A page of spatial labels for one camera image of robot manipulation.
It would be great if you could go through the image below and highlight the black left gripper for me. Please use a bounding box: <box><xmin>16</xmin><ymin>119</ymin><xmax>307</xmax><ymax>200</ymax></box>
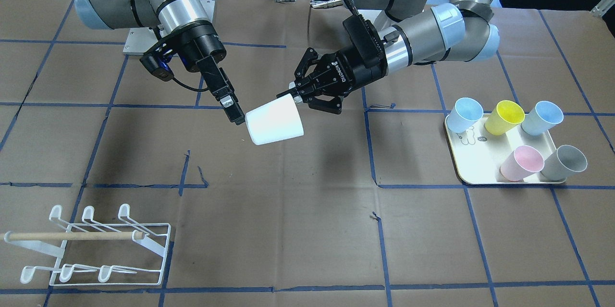
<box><xmin>294</xmin><ymin>47</ymin><xmax>387</xmax><ymax>115</ymax></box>

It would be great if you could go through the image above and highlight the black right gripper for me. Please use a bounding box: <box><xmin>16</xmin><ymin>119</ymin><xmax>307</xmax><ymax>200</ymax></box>
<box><xmin>162</xmin><ymin>22</ymin><xmax>245</xmax><ymax>125</ymax></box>

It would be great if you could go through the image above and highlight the white plastic cup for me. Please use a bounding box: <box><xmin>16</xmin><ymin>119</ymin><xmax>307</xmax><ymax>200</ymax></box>
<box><xmin>246</xmin><ymin>94</ymin><xmax>305</xmax><ymax>145</ymax></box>

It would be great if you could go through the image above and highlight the light blue cup back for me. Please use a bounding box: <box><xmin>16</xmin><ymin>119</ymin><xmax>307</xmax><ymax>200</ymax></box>
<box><xmin>446</xmin><ymin>97</ymin><xmax>483</xmax><ymax>133</ymax></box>

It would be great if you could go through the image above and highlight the light blue cup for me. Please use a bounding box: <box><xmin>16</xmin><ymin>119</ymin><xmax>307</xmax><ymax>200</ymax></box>
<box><xmin>446</xmin><ymin>97</ymin><xmax>483</xmax><ymax>133</ymax></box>
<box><xmin>521</xmin><ymin>100</ymin><xmax>564</xmax><ymax>136</ymax></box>

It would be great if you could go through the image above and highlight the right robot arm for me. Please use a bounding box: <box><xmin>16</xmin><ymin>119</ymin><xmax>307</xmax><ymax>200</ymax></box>
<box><xmin>75</xmin><ymin>0</ymin><xmax>245</xmax><ymax>125</ymax></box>

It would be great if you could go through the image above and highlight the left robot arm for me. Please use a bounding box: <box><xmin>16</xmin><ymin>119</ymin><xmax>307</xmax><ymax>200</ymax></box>
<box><xmin>279</xmin><ymin>0</ymin><xmax>500</xmax><ymax>114</ymax></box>

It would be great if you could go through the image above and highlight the yellow plastic cup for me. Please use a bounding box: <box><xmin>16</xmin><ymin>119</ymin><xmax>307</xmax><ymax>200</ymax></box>
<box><xmin>485</xmin><ymin>100</ymin><xmax>525</xmax><ymax>135</ymax></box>

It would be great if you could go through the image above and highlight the pink plastic cup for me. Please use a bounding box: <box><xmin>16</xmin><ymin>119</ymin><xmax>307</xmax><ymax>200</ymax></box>
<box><xmin>499</xmin><ymin>145</ymin><xmax>544</xmax><ymax>182</ymax></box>

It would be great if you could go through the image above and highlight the light blue cup front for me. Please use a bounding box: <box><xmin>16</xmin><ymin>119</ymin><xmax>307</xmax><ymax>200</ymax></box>
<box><xmin>521</xmin><ymin>100</ymin><xmax>564</xmax><ymax>136</ymax></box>

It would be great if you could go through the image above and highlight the grey plastic cup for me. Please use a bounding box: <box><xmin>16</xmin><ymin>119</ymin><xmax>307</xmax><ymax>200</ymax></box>
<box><xmin>541</xmin><ymin>145</ymin><xmax>588</xmax><ymax>181</ymax></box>

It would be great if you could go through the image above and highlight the cream serving tray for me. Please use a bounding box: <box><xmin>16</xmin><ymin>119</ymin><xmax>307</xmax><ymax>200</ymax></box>
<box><xmin>443</xmin><ymin>114</ymin><xmax>556</xmax><ymax>185</ymax></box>

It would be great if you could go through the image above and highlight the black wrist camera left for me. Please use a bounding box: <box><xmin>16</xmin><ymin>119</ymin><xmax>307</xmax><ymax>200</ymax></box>
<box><xmin>343</xmin><ymin>14</ymin><xmax>386</xmax><ymax>68</ymax></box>

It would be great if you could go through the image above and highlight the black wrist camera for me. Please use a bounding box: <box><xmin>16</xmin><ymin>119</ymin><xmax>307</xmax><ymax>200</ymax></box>
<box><xmin>140</xmin><ymin>52</ymin><xmax>175</xmax><ymax>82</ymax></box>
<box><xmin>343</xmin><ymin>14</ymin><xmax>386</xmax><ymax>68</ymax></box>

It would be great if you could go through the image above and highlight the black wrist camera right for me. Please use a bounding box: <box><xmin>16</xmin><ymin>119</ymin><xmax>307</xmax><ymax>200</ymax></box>
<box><xmin>140</xmin><ymin>52</ymin><xmax>175</xmax><ymax>82</ymax></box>

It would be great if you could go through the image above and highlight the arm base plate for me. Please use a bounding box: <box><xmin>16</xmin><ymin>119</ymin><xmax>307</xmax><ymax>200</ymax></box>
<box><xmin>123</xmin><ymin>0</ymin><xmax>217</xmax><ymax>55</ymax></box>

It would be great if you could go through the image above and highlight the white wire cup rack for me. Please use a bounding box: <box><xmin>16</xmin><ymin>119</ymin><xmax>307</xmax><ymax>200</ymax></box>
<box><xmin>3</xmin><ymin>204</ymin><xmax>172</xmax><ymax>287</ymax></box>

